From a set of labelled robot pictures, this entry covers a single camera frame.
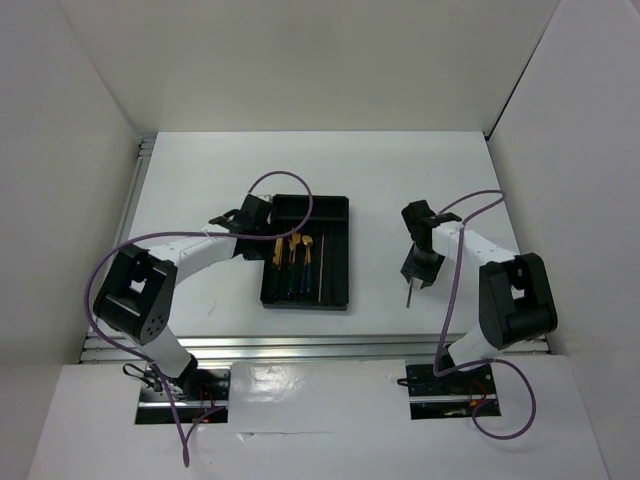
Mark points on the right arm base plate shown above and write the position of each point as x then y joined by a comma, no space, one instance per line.
450,397

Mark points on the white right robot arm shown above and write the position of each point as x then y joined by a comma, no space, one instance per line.
515,302

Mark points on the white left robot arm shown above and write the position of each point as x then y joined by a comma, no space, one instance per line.
137,293

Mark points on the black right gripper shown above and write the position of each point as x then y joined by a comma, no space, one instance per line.
410,268

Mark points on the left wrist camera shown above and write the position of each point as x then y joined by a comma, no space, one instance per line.
252,218

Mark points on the aluminium left rail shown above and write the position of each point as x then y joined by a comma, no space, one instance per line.
145,151

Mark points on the black cutlery tray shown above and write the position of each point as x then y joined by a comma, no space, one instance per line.
329,215

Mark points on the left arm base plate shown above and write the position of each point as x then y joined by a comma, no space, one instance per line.
210,398

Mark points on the aluminium front rail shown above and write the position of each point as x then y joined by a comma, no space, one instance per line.
222,349

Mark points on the gold fork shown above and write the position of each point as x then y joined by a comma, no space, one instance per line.
294,241

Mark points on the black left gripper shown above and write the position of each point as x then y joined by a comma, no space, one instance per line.
264,254

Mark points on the gold knife green handle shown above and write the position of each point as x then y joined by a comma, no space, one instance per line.
276,267

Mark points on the aluminium rail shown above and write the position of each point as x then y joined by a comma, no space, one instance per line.
145,151
222,349

